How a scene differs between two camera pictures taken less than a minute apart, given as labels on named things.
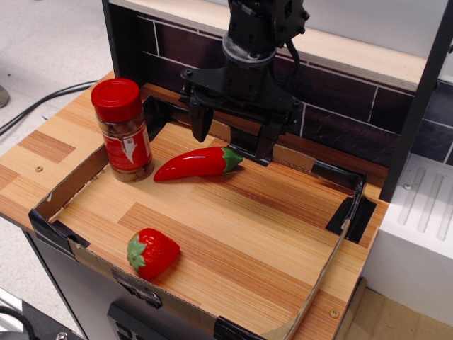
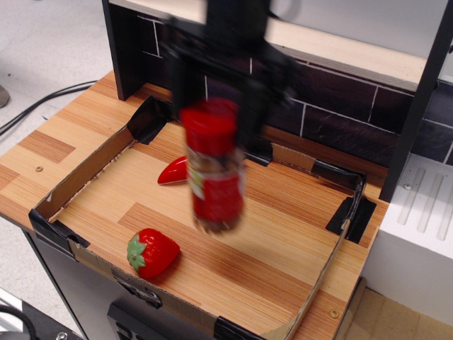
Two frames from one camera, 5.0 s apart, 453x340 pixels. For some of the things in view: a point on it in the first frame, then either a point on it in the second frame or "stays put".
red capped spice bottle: (125, 125) -> (216, 171)
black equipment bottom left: (44, 327) stays put
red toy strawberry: (151, 253) stays put
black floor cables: (13, 122) stays put
